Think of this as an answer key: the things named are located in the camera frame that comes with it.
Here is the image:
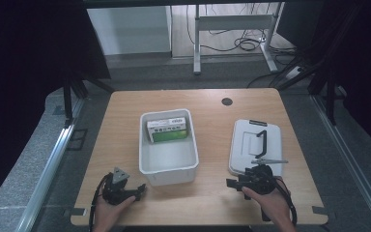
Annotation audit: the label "green and white carton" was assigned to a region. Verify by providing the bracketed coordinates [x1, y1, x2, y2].
[146, 116, 189, 144]

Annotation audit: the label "white power strip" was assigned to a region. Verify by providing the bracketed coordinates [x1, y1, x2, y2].
[284, 65, 305, 80]

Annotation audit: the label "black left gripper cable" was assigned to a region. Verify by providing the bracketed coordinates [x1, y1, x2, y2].
[88, 172, 114, 232]

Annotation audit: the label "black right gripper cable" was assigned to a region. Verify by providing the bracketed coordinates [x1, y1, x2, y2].
[273, 176, 299, 226]

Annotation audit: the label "person's left hand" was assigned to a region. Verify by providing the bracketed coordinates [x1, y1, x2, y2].
[93, 194, 137, 232]

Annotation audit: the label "black curtain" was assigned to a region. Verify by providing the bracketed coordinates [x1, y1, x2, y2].
[0, 0, 112, 214]
[276, 0, 371, 159]

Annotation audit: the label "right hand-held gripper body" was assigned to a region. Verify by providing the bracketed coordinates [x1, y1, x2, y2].
[238, 158, 290, 196]

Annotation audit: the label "person's right hand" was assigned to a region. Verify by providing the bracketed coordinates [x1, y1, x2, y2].
[241, 186, 292, 227]

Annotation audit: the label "white cabinet panel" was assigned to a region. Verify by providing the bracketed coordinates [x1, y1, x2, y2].
[86, 6, 172, 56]

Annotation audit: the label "white plastic storage bin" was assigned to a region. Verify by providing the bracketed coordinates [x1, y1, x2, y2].
[138, 108, 200, 188]

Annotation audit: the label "aluminium floor rail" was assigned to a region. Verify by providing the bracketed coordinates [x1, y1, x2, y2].
[14, 98, 85, 232]
[311, 95, 371, 226]

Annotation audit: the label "white bin lid black handle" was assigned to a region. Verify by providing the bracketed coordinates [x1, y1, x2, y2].
[228, 119, 284, 178]

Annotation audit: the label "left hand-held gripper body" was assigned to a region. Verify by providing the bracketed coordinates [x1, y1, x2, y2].
[100, 166, 133, 207]

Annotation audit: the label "black tripod stand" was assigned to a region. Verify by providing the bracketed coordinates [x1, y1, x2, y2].
[276, 18, 349, 127]
[62, 74, 115, 128]

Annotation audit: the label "white metal desk frame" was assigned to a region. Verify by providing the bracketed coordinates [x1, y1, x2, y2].
[192, 2, 286, 76]

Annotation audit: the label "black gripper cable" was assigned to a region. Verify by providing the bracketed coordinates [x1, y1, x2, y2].
[273, 176, 299, 226]
[88, 172, 114, 232]

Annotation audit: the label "black floor cables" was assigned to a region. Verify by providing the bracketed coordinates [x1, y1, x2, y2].
[185, 3, 299, 90]

